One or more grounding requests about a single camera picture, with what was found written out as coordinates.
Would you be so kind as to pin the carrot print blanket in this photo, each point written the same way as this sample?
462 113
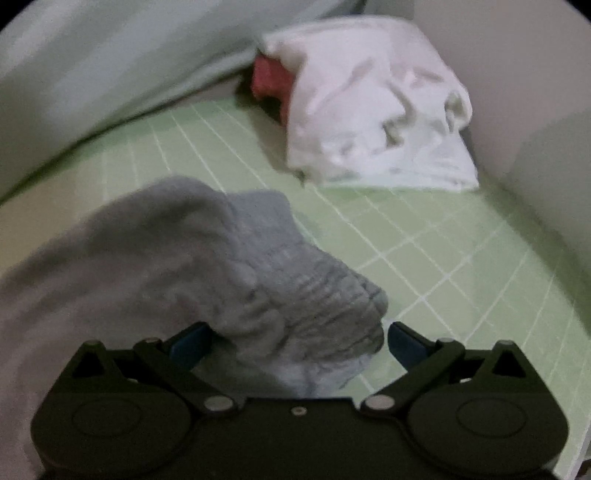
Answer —
115 60

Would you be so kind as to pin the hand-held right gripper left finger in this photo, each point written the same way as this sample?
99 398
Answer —
189 345

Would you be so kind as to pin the white garment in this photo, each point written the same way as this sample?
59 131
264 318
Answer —
369 92

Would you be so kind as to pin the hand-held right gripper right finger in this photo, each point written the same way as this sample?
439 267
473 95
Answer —
406 346

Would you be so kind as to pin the red checked garment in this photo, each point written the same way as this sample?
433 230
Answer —
272 78

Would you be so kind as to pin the grey pants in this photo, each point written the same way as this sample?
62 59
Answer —
161 258

